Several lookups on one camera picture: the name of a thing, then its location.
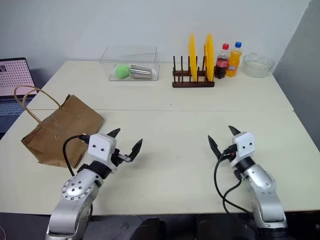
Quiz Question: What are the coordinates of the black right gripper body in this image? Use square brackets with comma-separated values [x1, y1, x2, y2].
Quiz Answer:
[222, 143, 238, 161]

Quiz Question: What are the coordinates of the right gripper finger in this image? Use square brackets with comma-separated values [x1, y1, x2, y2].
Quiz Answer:
[207, 134, 221, 159]
[227, 125, 242, 137]

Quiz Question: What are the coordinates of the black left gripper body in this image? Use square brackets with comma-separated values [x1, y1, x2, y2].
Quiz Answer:
[113, 147, 133, 167]

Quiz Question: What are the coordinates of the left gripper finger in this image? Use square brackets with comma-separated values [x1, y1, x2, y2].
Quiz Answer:
[128, 138, 144, 161]
[105, 128, 122, 139]

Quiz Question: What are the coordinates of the brown paper bag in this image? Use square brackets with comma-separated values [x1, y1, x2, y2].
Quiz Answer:
[13, 85, 106, 169]

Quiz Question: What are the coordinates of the green fuzzy ball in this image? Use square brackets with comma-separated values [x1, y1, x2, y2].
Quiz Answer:
[114, 63, 132, 80]

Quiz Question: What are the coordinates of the dark wooden dish rack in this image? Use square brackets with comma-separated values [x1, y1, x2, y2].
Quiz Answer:
[171, 55, 216, 89]

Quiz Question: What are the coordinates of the stainless steel cup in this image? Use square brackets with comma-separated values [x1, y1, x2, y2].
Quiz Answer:
[129, 64, 153, 80]

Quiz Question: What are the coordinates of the cola bottle red cap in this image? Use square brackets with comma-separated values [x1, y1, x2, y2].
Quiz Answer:
[214, 43, 231, 80]

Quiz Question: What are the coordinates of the orange soda bottle blue cap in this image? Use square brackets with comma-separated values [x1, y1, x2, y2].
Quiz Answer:
[225, 41, 243, 78]

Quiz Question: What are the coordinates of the clear glass bowl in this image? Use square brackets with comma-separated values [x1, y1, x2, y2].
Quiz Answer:
[242, 52, 276, 79]

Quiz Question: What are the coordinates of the clear plastic box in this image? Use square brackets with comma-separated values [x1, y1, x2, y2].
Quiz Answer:
[99, 45, 161, 82]

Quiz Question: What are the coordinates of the yellow plate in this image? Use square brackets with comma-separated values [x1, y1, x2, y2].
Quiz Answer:
[187, 32, 200, 82]
[203, 32, 216, 82]

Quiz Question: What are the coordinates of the open laptop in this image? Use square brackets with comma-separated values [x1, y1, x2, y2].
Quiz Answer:
[0, 57, 35, 134]

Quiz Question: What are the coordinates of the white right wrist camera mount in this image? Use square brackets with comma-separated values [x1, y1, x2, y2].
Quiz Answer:
[229, 131, 256, 169]

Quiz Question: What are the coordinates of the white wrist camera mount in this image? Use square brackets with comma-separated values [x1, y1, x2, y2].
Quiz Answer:
[87, 133, 118, 175]
[229, 131, 256, 169]

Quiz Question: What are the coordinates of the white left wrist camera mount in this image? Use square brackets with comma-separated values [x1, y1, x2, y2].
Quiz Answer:
[87, 133, 118, 175]

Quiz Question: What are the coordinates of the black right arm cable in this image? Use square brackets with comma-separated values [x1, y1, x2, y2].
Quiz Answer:
[213, 146, 255, 218]

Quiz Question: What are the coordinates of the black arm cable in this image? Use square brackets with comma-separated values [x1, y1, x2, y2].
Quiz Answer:
[62, 134, 90, 177]
[213, 146, 255, 218]

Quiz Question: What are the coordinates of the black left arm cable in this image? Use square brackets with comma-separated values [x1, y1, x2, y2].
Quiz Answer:
[62, 134, 90, 177]

